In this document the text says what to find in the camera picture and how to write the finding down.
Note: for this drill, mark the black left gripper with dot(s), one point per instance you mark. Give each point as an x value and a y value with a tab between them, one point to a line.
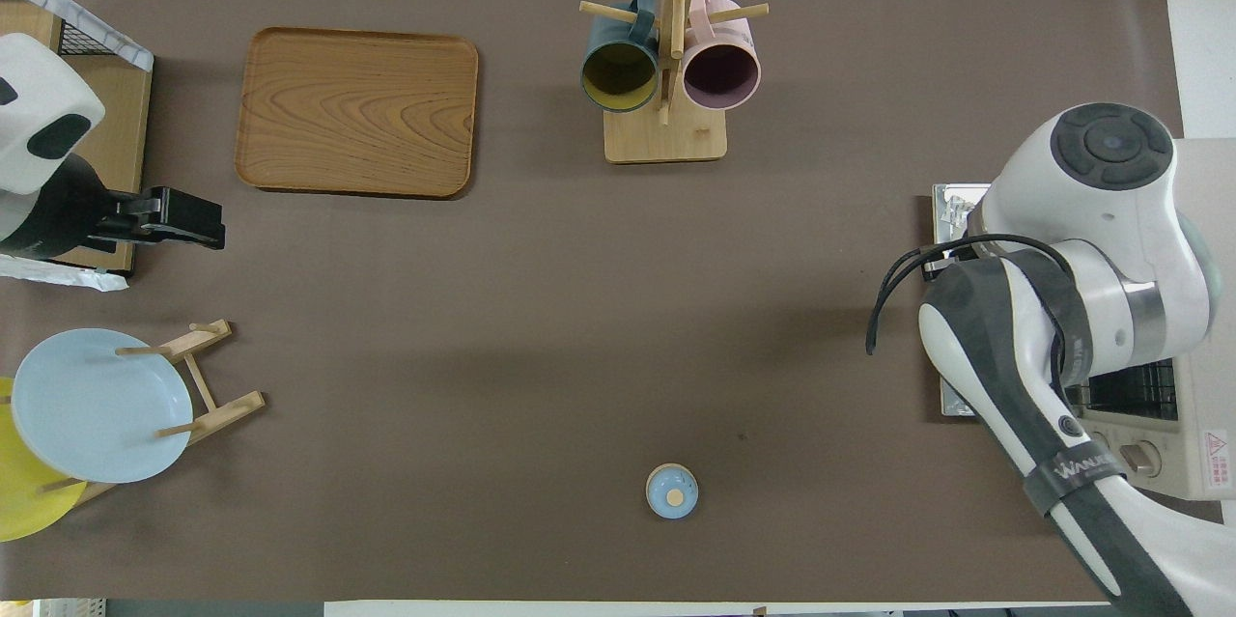
48	211

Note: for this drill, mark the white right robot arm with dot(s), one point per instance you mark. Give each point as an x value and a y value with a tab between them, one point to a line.
1110	240

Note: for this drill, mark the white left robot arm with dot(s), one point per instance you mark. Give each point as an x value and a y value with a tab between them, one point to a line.
39	105

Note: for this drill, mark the cream toaster oven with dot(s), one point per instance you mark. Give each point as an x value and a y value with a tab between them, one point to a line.
1207	356

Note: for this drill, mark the light wooden step shelf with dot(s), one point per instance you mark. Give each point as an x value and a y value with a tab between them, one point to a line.
126	115

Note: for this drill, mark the wooden plate rack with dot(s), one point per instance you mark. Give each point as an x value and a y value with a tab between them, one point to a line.
227	409

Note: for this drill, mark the light blue plate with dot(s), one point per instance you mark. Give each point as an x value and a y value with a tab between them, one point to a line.
97	405

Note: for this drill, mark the brown wooden tray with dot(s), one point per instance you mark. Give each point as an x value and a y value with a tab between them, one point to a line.
357	110

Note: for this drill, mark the yellow plate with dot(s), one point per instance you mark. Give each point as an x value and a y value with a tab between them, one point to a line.
19	501

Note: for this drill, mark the brown table mat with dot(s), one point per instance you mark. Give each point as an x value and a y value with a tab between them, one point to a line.
531	308

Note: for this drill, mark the dark blue mug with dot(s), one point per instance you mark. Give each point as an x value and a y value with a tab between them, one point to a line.
618	76

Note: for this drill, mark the wooden mug rack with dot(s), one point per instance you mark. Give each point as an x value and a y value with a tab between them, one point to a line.
666	139

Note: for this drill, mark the pink mug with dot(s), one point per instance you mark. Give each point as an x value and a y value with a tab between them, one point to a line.
719	71

